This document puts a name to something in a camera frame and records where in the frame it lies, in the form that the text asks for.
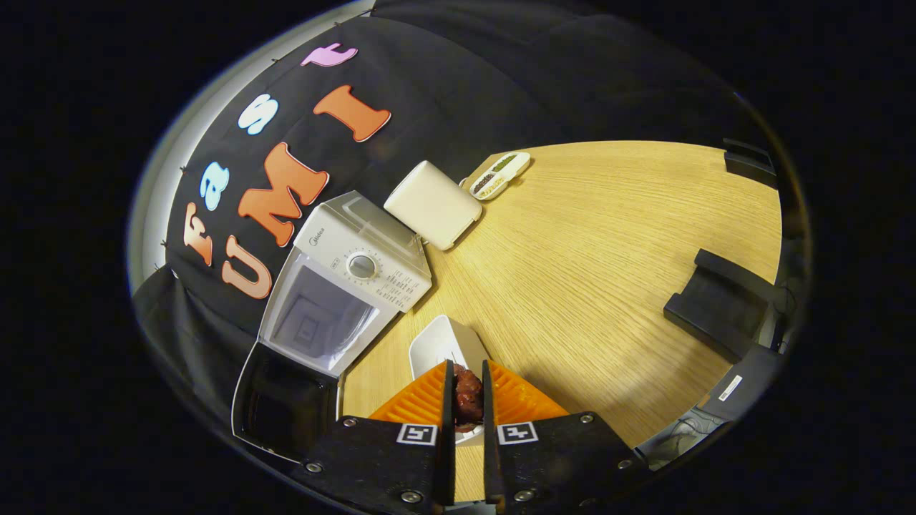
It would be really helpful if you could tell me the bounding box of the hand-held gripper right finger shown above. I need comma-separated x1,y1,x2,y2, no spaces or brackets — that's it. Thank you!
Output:
482,360,648,515

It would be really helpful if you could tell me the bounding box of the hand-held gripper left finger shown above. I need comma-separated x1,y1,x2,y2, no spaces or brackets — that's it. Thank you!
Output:
293,360,456,515

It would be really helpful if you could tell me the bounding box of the red meat slice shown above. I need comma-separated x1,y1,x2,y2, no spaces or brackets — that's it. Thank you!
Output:
452,365,485,433

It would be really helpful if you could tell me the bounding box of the white microwave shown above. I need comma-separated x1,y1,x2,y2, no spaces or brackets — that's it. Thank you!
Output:
231,190,433,462

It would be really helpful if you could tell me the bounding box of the white rectangular dish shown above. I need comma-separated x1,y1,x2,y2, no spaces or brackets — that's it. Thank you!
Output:
409,315,493,448

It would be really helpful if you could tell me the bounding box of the white toaster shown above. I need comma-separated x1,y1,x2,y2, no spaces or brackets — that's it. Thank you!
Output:
384,160,484,251

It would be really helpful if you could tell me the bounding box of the white divided dish with beans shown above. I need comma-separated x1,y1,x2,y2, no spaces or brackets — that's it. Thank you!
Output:
469,151,532,201

